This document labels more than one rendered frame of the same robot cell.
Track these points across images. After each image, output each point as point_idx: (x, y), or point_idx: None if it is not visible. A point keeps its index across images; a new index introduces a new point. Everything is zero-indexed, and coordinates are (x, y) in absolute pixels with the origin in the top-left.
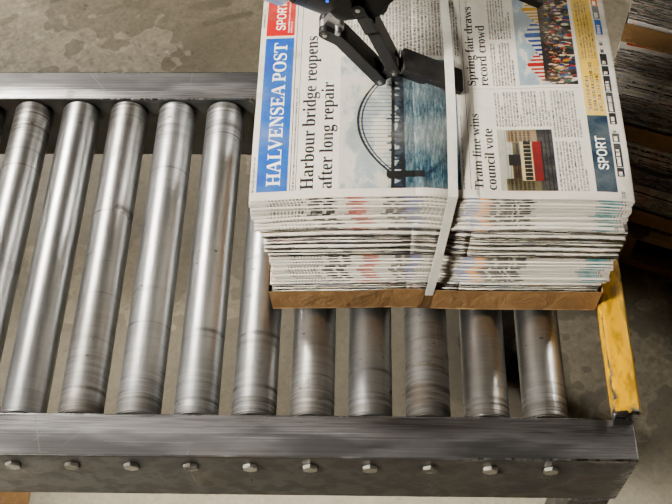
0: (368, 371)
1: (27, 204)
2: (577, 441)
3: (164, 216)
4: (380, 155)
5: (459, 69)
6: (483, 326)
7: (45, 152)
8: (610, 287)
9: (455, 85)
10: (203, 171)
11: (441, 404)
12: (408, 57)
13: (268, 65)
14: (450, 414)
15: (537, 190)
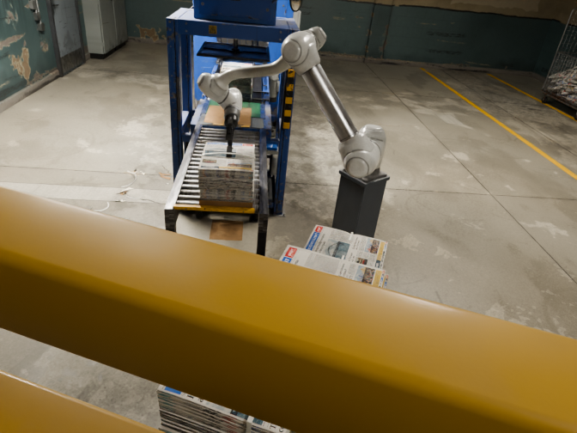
0: (191, 185)
1: None
2: (170, 203)
3: None
4: (212, 149)
5: (231, 155)
6: (198, 196)
7: None
8: (203, 206)
9: (227, 155)
10: None
11: (182, 192)
12: (230, 147)
13: (235, 143)
14: (181, 194)
15: (202, 161)
